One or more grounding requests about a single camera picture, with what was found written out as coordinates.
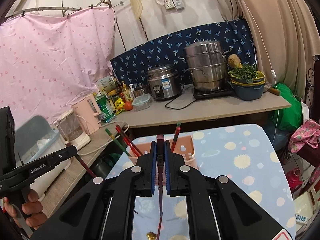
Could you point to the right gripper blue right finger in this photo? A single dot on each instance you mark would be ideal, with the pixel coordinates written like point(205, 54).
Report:
point(167, 152)

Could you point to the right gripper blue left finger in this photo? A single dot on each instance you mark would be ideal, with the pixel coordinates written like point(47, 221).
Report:
point(153, 167)

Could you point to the dark maroon chopstick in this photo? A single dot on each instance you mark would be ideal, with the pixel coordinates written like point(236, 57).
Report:
point(160, 169)

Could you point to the green chopstick gold band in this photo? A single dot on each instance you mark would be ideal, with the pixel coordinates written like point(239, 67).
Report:
point(116, 142)

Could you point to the dark red chopstick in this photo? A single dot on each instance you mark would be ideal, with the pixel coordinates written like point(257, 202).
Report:
point(88, 170)

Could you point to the person left hand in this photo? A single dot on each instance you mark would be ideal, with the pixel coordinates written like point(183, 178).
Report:
point(32, 207)

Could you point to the pink perforated utensil basket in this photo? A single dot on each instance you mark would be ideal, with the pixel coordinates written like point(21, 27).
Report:
point(175, 152)

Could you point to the white dish drainer box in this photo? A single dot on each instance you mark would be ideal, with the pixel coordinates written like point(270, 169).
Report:
point(35, 139)

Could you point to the clear food container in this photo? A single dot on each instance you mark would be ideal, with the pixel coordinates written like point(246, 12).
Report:
point(141, 102)

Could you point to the red tomato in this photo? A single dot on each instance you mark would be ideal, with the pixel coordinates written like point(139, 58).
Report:
point(128, 106)

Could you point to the yellow snack packet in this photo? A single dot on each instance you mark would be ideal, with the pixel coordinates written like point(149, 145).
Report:
point(119, 104)

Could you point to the yellow oil bottle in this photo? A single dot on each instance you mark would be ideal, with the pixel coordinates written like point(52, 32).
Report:
point(127, 92)

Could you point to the small steel lidded pot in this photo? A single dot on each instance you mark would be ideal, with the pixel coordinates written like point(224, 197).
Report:
point(141, 89)

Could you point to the green tin can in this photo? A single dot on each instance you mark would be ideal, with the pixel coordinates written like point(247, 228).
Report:
point(107, 113)

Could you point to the steel rice cooker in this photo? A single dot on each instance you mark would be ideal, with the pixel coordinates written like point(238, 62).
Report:
point(164, 82)

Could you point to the white blender jug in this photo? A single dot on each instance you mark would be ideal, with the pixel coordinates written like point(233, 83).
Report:
point(71, 130)

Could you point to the pink electric kettle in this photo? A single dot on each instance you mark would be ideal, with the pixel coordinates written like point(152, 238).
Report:
point(87, 111)

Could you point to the white carton box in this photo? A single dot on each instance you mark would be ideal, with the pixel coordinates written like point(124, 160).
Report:
point(106, 84)

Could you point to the blue planet pattern tablecloth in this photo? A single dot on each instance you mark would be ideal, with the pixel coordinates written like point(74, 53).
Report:
point(244, 154)

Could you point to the black induction cooker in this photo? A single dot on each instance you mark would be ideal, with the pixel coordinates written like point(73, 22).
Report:
point(224, 91)

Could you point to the navy floral cloth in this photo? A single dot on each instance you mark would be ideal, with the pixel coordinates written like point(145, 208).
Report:
point(132, 66)

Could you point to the large steel steamer pot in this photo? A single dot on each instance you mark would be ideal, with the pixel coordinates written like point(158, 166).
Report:
point(207, 63)

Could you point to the gold flower spoon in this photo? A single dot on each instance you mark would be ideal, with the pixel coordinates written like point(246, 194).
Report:
point(151, 236)

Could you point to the blue basin with greens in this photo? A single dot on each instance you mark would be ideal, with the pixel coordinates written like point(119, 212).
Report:
point(247, 82)

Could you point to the pink dotted curtain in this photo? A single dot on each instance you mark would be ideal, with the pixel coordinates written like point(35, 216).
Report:
point(47, 63)

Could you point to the beige hanging curtain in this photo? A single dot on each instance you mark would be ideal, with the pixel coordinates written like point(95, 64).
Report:
point(286, 39)

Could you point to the white power cable plug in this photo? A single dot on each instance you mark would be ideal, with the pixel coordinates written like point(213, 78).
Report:
point(100, 139)

